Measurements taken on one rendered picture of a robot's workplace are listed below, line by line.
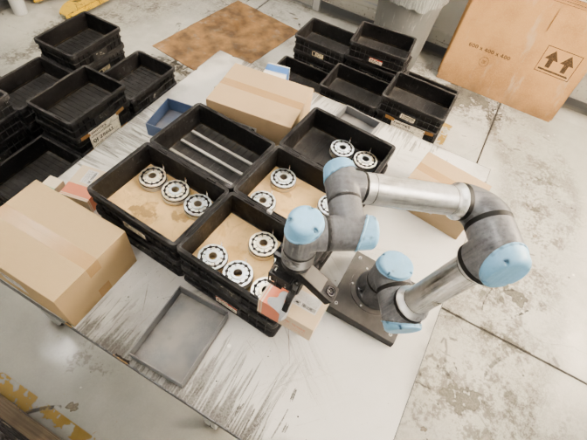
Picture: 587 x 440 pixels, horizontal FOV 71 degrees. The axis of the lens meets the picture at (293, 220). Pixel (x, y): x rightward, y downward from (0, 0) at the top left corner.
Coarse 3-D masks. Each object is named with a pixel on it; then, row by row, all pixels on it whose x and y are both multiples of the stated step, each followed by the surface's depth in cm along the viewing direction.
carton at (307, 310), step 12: (276, 288) 108; (264, 300) 105; (300, 300) 106; (312, 300) 107; (264, 312) 109; (276, 312) 105; (288, 312) 104; (300, 312) 105; (312, 312) 105; (324, 312) 110; (288, 324) 107; (300, 324) 103; (312, 324) 103
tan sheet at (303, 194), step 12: (276, 168) 171; (264, 180) 166; (300, 180) 168; (252, 192) 162; (276, 192) 163; (288, 192) 164; (300, 192) 165; (312, 192) 165; (276, 204) 160; (288, 204) 161; (300, 204) 161; (312, 204) 162
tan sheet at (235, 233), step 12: (228, 216) 154; (228, 228) 151; (240, 228) 152; (252, 228) 152; (216, 240) 148; (228, 240) 148; (240, 240) 149; (228, 252) 145; (240, 252) 146; (252, 264) 144; (264, 264) 144; (264, 276) 142
